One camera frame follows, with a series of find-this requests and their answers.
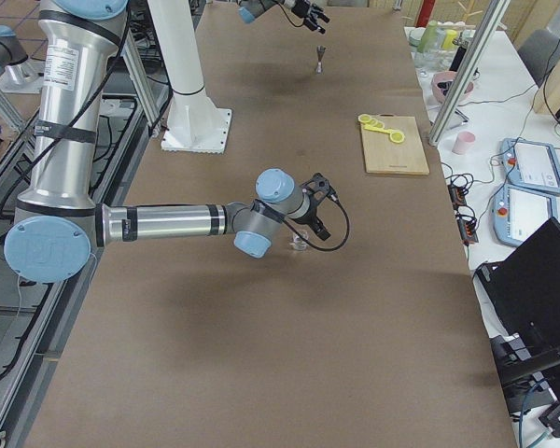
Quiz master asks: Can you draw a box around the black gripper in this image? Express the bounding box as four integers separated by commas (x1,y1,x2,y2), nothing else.
292,0,329,34
301,173,330,241

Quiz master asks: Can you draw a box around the small clear glass cup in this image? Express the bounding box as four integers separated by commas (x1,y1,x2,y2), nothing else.
290,231,309,251

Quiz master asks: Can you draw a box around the steel double jigger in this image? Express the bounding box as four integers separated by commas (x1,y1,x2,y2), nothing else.
315,46,327,75

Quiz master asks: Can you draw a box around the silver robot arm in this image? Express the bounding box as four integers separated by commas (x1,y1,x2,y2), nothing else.
4,1,338,283
238,0,330,34

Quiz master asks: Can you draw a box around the green tall cup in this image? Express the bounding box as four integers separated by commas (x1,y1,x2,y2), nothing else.
417,21,440,54

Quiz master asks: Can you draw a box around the yellow small cup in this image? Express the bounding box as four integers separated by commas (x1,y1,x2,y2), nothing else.
441,29,458,51

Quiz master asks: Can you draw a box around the pink plastic cup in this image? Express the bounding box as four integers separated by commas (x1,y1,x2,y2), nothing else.
452,131,476,155

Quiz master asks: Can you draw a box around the bamboo cutting board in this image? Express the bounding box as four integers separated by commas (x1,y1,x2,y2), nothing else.
357,113,429,175

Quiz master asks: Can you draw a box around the pink bowl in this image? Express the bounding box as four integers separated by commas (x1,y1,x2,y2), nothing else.
431,71,474,105

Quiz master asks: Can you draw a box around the black thermos bottle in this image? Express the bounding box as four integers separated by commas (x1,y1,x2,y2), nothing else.
449,40,469,72

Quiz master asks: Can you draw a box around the near blue teach pendant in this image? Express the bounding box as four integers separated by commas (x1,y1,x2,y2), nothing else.
490,183,557,246

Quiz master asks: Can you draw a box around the blue teach pendant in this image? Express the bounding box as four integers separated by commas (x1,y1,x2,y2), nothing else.
490,183,557,246
499,137,560,195

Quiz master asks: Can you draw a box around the far blue teach pendant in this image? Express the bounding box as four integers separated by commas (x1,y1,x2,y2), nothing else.
499,137,560,195

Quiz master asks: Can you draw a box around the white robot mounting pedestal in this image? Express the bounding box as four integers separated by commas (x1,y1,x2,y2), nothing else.
148,0,232,154

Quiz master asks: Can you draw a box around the aluminium frame post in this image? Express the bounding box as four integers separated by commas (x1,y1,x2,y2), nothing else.
427,0,511,147

